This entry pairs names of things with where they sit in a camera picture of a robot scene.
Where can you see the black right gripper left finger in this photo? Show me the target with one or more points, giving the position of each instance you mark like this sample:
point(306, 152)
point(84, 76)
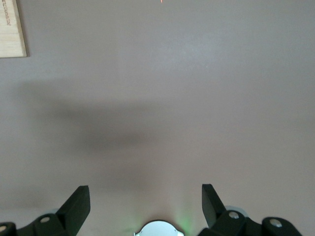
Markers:
point(66, 216)

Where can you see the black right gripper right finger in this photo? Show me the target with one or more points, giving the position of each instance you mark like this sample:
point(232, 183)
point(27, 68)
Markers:
point(221, 216)

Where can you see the wooden cutting board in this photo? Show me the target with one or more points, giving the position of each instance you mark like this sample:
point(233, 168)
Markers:
point(9, 27)

